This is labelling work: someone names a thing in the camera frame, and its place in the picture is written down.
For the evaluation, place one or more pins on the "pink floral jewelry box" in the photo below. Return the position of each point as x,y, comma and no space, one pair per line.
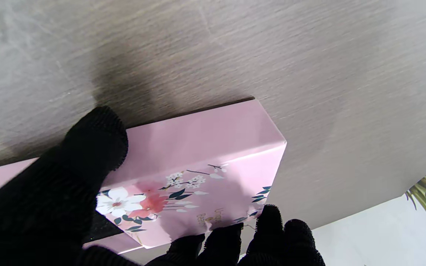
198,147

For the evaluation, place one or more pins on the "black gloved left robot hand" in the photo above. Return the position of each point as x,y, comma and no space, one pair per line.
43,207

